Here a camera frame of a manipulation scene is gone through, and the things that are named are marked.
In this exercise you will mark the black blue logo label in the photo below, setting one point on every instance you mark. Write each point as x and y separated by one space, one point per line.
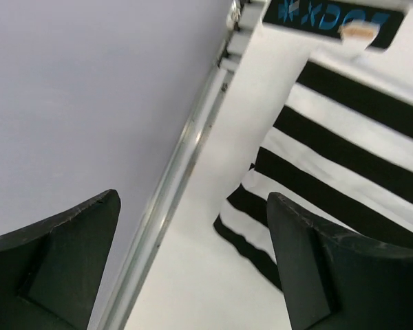
327 18

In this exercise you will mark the aluminium rail frame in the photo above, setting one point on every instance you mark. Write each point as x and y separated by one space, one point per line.
241 20

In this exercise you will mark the black white striped tank top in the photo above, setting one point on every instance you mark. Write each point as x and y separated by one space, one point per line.
340 147

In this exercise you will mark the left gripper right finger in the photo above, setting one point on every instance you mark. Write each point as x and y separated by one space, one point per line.
335 278

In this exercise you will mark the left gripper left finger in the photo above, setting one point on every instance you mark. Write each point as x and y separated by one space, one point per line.
50 271

